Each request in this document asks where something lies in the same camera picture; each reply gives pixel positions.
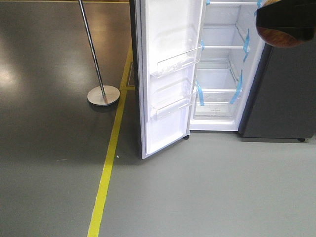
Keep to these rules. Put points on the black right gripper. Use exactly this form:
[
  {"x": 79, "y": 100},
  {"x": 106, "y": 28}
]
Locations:
[{"x": 296, "y": 18}]

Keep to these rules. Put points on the red yellow apple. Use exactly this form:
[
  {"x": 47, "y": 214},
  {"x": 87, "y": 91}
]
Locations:
[{"x": 277, "y": 39}]

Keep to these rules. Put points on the white fridge door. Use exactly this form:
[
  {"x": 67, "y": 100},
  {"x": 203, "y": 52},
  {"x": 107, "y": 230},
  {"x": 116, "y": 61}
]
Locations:
[{"x": 166, "y": 50}]

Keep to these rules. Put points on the clear upper door shelf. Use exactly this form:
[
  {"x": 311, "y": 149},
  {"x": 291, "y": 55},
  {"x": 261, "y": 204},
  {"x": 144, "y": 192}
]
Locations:
[{"x": 178, "y": 62}]

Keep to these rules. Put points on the clear door shelf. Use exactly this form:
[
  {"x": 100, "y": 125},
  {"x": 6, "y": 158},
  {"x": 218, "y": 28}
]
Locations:
[
  {"x": 178, "y": 62},
  {"x": 167, "y": 100}
]

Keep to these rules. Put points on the clear lower door shelf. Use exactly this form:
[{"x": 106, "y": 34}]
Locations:
[{"x": 167, "y": 100}]

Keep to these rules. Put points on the steel stanchion post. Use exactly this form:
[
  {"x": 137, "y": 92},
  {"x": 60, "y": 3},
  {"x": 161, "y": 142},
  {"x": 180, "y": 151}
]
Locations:
[{"x": 102, "y": 95}]

